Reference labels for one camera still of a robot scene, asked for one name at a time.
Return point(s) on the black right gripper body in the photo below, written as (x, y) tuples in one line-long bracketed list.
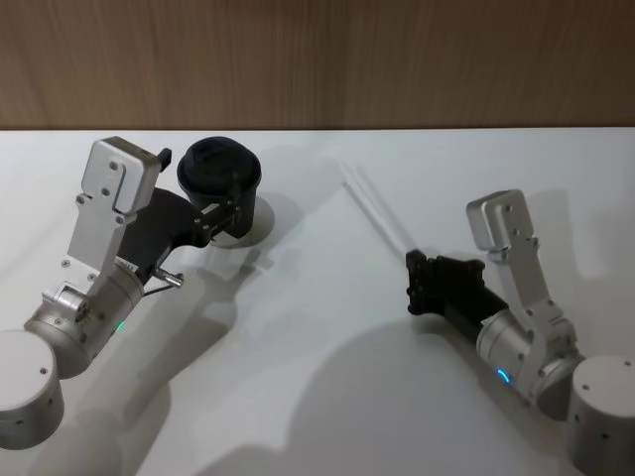
[(461, 287)]

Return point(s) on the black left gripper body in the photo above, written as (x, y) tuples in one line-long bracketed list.
[(154, 228)]

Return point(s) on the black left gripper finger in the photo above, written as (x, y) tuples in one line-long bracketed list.
[(218, 215)]

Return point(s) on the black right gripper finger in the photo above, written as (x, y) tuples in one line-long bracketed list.
[(421, 297), (421, 268)]

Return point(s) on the black cup with lid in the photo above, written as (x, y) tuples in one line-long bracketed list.
[(215, 166)]

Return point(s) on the thin clear straw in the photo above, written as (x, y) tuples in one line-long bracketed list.
[(373, 209), (379, 203)]

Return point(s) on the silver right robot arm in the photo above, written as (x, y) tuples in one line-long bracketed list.
[(526, 342)]

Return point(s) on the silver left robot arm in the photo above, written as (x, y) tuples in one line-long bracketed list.
[(89, 307)]

